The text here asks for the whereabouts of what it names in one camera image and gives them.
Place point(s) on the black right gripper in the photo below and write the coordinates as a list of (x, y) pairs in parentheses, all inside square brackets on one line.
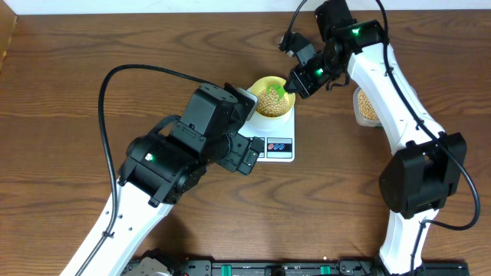
[(304, 87)]

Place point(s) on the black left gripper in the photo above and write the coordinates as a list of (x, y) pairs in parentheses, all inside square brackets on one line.
[(231, 158)]

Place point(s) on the green plastic measuring scoop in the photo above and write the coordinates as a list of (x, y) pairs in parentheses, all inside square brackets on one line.
[(280, 91)]

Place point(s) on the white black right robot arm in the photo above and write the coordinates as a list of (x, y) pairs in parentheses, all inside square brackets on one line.
[(425, 167)]

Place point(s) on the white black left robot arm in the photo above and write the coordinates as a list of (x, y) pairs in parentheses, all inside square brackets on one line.
[(161, 166)]

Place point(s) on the white digital kitchen scale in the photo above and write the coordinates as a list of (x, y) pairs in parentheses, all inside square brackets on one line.
[(278, 137)]

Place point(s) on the clear container of soybeans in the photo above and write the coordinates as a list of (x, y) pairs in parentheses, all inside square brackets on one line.
[(364, 112)]

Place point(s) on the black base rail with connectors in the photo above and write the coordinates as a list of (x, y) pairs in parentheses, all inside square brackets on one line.
[(157, 262)]

